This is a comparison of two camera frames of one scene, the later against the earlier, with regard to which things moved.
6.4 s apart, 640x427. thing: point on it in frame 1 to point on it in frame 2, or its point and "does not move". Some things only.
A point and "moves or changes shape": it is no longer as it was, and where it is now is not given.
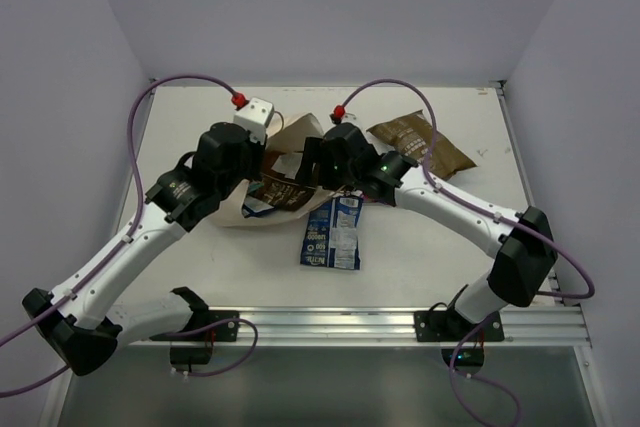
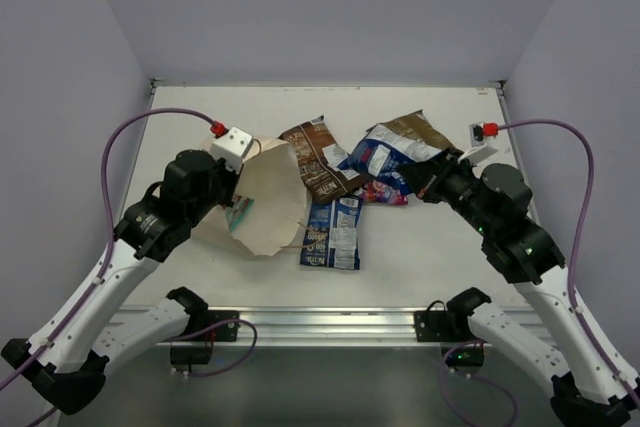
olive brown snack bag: x=411 y=137 does not move
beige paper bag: x=284 y=138 to x=270 y=176
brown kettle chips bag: x=279 y=177 moves or changes shape
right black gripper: x=316 y=151 to x=426 y=177
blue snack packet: x=331 y=237 does not move
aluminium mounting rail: x=522 y=325 does not move
